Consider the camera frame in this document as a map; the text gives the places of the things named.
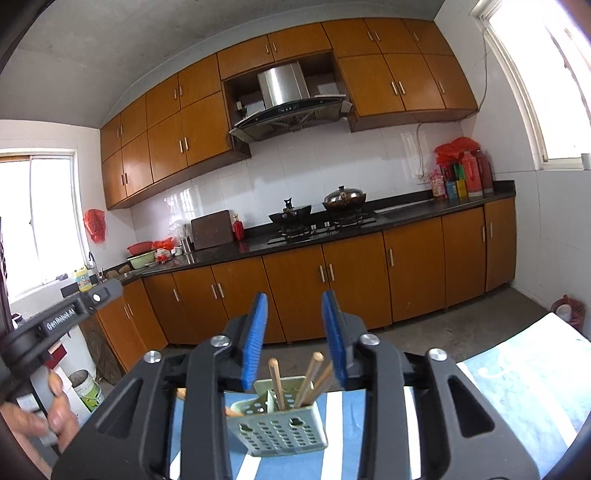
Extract pink condiment bottle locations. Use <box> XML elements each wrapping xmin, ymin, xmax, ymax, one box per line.
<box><xmin>430</xmin><ymin>169</ymin><xmax>447</xmax><ymax>199</ymax></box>

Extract dark brown cutting board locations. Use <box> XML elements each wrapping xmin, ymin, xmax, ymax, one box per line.
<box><xmin>190</xmin><ymin>210</ymin><xmax>235</xmax><ymax>250</ymax></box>

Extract red bottle on counter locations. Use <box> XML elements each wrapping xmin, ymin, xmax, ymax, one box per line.
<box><xmin>232</xmin><ymin>214</ymin><xmax>245</xmax><ymax>242</ymax></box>

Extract white green paint bucket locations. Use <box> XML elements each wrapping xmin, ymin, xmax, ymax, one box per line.
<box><xmin>69</xmin><ymin>370</ymin><xmax>104</xmax><ymax>412</ymax></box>

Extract black gas stove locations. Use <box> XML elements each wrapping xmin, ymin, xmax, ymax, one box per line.
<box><xmin>266</xmin><ymin>212</ymin><xmax>377</xmax><ymax>245</ymax></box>

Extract left window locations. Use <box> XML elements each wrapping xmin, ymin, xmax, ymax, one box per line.
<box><xmin>1</xmin><ymin>153</ymin><xmax>86</xmax><ymax>301</ymax></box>

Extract red plastic bag on wall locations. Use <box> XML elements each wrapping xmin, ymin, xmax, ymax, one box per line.
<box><xmin>83</xmin><ymin>209</ymin><xmax>106</xmax><ymax>244</ymax></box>

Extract green perforated utensil holder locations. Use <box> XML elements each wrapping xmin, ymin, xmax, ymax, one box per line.
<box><xmin>226</xmin><ymin>376</ymin><xmax>328</xmax><ymax>457</ymax></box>

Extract lower wooden kitchen cabinets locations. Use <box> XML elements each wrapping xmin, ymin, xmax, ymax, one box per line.
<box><xmin>98</xmin><ymin>198</ymin><xmax>517</xmax><ymax>369</ymax></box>

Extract lidded dark cooking pot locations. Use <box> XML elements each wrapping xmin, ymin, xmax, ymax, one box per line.
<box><xmin>322</xmin><ymin>185</ymin><xmax>367</xmax><ymax>217</ymax></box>

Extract green plastic basin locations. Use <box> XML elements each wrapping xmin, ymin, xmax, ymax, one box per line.
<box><xmin>128</xmin><ymin>250</ymin><xmax>155</xmax><ymax>270</ymax></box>

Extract upper wooden wall cabinets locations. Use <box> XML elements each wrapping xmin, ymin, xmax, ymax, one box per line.
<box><xmin>100</xmin><ymin>17</ymin><xmax>478</xmax><ymax>209</ymax></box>

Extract person left hand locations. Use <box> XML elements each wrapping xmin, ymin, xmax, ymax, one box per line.
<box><xmin>0</xmin><ymin>370</ymin><xmax>80</xmax><ymax>478</ymax></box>

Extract right window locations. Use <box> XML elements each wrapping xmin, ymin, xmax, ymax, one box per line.
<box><xmin>471</xmin><ymin>1</ymin><xmax>590</xmax><ymax>171</ymax></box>

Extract red plastic basin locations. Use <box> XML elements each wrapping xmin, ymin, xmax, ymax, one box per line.
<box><xmin>127</xmin><ymin>241</ymin><xmax>152</xmax><ymax>256</ymax></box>

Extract dark red thermos flask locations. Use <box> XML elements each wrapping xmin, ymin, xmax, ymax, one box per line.
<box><xmin>475</xmin><ymin>150</ymin><xmax>494</xmax><ymax>195</ymax></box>

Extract red bag behind condiments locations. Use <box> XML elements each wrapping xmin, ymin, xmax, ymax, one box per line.
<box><xmin>435</xmin><ymin>136</ymin><xmax>481</xmax><ymax>166</ymax></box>

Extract white cup on windowsill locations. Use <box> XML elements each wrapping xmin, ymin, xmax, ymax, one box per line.
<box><xmin>581</xmin><ymin>153</ymin><xmax>591</xmax><ymax>170</ymax></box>

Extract wooden chopstick two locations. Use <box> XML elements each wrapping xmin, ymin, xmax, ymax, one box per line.
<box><xmin>304</xmin><ymin>362</ymin><xmax>335</xmax><ymax>406</ymax></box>

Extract window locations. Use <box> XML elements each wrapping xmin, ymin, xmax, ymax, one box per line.
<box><xmin>1</xmin><ymin>153</ymin><xmax>86</xmax><ymax>301</ymax></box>
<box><xmin>471</xmin><ymin>1</ymin><xmax>590</xmax><ymax>171</ymax></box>

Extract steel range hood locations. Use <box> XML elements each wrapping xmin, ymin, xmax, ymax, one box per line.
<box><xmin>224</xmin><ymin>54</ymin><xmax>353</xmax><ymax>143</ymax></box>

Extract black wok on stove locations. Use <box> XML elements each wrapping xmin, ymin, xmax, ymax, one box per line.
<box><xmin>269</xmin><ymin>198</ymin><xmax>311</xmax><ymax>231</ymax></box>

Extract black kitchen countertop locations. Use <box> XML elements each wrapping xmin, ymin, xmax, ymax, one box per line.
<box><xmin>116</xmin><ymin>180</ymin><xmax>516</xmax><ymax>285</ymax></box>

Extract yellow detergent bottle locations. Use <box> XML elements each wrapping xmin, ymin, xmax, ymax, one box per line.
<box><xmin>75</xmin><ymin>267</ymin><xmax>92</xmax><ymax>292</ymax></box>

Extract blue white striped tablecloth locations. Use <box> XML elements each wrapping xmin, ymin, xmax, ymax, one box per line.
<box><xmin>168</xmin><ymin>310</ymin><xmax>591</xmax><ymax>480</ymax></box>

